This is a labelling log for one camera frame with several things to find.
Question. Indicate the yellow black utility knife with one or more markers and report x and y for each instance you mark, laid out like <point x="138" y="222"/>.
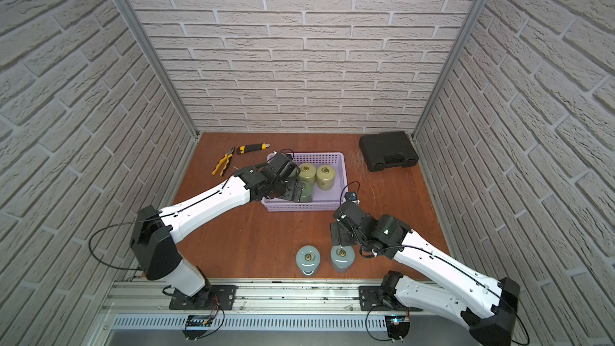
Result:
<point x="252" y="148"/>

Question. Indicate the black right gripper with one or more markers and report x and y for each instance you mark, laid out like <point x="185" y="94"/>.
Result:
<point x="342" y="237"/>

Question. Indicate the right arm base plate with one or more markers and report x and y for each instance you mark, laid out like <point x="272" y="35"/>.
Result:
<point x="371" y="297"/>

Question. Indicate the aluminium right corner post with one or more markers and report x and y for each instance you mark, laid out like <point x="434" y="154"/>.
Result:
<point x="462" y="38"/>

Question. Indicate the yellow black pliers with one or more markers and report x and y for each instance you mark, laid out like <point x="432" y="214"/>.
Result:
<point x="222" y="165"/>

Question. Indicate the yellow-green right tea canister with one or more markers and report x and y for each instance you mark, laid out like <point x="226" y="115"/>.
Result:
<point x="325" y="177"/>

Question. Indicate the lavender plastic basket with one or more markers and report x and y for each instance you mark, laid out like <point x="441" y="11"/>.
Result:
<point x="321" y="200"/>

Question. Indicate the yellow-green middle tea canister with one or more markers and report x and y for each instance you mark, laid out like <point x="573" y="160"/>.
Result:
<point x="307" y="173"/>

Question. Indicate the light blue tea canister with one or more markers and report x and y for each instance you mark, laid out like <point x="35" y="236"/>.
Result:
<point x="342" y="258"/>

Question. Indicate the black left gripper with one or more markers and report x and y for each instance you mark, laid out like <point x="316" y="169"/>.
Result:
<point x="292" y="184"/>

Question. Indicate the white ventilation grille strip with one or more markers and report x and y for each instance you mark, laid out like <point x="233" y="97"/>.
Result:
<point x="261" y="322"/>

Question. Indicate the yellow-green tea canister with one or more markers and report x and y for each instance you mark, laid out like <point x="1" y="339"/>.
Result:
<point x="307" y="173"/>
<point x="325" y="177"/>

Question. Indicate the controller board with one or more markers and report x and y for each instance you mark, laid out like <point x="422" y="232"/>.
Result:
<point x="397" y="327"/>
<point x="198" y="326"/>

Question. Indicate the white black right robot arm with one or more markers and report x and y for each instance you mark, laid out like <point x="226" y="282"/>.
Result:
<point x="484" y="306"/>

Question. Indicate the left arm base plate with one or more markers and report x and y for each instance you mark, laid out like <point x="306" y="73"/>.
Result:
<point x="222" y="295"/>

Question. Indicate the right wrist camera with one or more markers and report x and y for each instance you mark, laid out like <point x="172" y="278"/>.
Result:
<point x="351" y="197"/>

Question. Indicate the blue-grey tea canister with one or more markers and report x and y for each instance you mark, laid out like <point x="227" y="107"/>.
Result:
<point x="308" y="260"/>

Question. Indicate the aluminium corner post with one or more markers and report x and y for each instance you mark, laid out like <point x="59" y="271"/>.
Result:
<point x="462" y="38"/>
<point x="145" y="44"/>

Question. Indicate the right controller board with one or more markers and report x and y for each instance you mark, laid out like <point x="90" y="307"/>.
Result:
<point x="397" y="327"/>

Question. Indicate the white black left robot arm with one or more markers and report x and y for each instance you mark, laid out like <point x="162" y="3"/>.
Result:
<point x="157" y="231"/>

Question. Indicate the aluminium left corner post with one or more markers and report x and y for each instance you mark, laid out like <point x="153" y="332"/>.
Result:
<point x="145" y="44"/>

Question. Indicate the aluminium front rail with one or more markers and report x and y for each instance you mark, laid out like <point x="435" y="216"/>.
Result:
<point x="252" y="296"/>

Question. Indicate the left controller board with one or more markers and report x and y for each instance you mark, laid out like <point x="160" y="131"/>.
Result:
<point x="198" y="326"/>

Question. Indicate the black plastic tool case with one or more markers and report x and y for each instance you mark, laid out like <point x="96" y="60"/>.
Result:
<point x="386" y="150"/>

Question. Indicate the green tea canister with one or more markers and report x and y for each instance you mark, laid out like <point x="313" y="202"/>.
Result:
<point x="305" y="192"/>

